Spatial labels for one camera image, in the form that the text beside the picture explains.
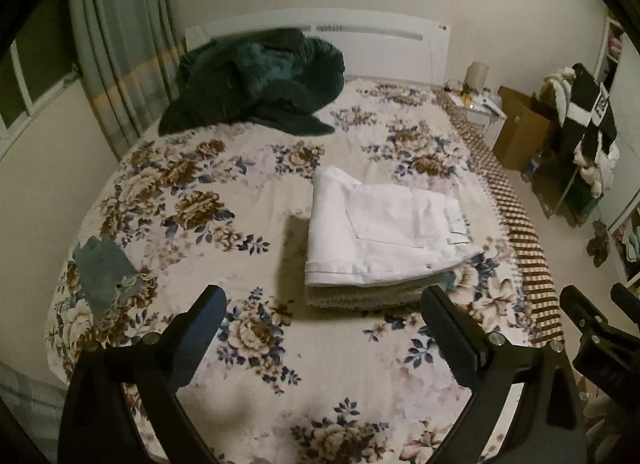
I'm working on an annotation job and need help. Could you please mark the pale fuzzy garment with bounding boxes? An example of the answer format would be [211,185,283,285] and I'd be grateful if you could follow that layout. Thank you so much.
[542,67,573,95]

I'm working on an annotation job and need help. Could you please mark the floral bed blanket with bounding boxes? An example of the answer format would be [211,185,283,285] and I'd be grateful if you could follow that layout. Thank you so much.
[45,77,536,464]

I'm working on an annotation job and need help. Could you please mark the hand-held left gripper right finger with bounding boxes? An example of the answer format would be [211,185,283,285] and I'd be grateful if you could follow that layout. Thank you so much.
[421,285,586,464]

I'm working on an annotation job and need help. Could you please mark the small blue-grey cloth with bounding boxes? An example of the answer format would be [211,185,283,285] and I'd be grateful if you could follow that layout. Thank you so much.
[72,235,156,320]

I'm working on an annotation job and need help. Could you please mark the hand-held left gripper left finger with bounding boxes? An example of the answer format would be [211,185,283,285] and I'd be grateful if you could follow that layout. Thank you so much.
[57,284,228,464]

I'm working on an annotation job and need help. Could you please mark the white headboard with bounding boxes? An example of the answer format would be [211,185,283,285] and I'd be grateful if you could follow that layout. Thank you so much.
[185,8,451,88]

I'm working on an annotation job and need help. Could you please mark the brown checkered bed sheet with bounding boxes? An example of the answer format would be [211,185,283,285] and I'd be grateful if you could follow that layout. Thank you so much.
[440,89,558,345]

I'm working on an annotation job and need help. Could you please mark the large cardboard box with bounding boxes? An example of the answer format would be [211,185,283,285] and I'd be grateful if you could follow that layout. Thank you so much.
[492,86,556,170]

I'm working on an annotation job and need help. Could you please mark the beige table lamp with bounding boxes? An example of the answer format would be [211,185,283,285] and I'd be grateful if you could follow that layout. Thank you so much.
[465,61,489,94]

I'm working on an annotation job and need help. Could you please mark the white-framed window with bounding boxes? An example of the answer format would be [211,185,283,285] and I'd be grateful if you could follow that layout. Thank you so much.
[0,29,81,135]

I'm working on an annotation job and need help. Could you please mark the white sliding door wardrobe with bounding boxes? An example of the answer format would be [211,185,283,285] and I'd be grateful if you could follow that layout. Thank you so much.
[595,14,640,285]

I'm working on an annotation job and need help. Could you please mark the white pants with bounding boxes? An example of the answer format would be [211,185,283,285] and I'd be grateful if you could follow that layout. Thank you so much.
[304,165,485,287]

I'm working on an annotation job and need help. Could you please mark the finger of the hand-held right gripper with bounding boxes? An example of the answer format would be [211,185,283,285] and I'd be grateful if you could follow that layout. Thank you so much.
[560,285,617,340]
[611,283,640,317]

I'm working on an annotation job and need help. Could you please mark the grey-green curtain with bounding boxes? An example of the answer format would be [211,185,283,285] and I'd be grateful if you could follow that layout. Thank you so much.
[70,0,186,155]

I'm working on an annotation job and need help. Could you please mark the white nightstand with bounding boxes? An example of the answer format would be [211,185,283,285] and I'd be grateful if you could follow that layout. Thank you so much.
[452,89,506,145]

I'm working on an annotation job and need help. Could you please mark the teal storage bin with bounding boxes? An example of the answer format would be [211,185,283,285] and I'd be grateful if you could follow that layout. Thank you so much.
[575,184,608,225]

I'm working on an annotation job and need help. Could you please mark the metal frame chair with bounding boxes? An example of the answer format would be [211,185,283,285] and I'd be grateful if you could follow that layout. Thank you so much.
[542,164,586,225]

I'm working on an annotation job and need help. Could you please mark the dark green comforter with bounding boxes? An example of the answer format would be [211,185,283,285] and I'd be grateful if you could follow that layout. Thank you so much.
[159,28,346,136]

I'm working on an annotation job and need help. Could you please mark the black and white jacket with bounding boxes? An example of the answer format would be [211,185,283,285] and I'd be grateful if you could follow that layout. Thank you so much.
[555,63,618,170]

